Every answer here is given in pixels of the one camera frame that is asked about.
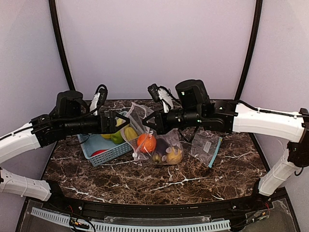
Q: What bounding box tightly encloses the yellow lemon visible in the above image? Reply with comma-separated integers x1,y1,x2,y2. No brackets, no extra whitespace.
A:
101,134,111,140

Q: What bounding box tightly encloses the large pink zip bag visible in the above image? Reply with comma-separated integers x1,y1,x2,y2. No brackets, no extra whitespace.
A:
121,103,184,165

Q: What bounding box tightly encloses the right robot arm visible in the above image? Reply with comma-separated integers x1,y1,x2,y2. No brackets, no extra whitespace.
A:
142,79,309,197

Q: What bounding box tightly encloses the blue plastic basket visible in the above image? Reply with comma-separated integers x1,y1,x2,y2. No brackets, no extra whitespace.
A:
77,134,133,167

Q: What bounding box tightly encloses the purple eggplant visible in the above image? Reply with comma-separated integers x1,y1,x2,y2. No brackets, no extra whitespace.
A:
153,138,170,157

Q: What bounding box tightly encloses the white cable duct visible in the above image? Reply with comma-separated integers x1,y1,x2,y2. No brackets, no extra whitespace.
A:
31,207,231,232

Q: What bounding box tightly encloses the left black frame post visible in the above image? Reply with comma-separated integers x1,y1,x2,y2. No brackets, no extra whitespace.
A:
48,0,76,90

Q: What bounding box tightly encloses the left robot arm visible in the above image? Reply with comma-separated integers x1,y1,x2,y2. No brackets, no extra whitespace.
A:
0,86,130,202

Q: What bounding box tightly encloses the right black frame post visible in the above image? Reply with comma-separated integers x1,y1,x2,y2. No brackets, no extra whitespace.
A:
234,0,263,100

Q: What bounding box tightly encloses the red chili pepper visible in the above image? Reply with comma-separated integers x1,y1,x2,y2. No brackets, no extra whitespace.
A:
91,150,106,157

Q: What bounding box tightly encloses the black frame post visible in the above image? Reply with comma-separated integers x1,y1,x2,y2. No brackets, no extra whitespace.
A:
234,0,263,100
48,0,76,90

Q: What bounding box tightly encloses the small blue zip bag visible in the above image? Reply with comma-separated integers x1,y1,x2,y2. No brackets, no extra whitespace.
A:
190,130,223,168

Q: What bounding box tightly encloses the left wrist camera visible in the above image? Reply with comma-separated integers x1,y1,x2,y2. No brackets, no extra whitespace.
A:
90,84,108,116

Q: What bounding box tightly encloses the green apple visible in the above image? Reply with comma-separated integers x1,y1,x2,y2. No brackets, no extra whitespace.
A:
111,131,124,145

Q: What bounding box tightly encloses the orange tangerine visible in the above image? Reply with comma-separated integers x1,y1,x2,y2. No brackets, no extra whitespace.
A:
137,133,156,153

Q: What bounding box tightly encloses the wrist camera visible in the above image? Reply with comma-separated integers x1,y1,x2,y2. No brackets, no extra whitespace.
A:
90,84,108,116
147,84,174,113

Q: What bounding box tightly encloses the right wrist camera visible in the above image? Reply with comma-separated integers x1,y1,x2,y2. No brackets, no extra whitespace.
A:
147,84,174,113

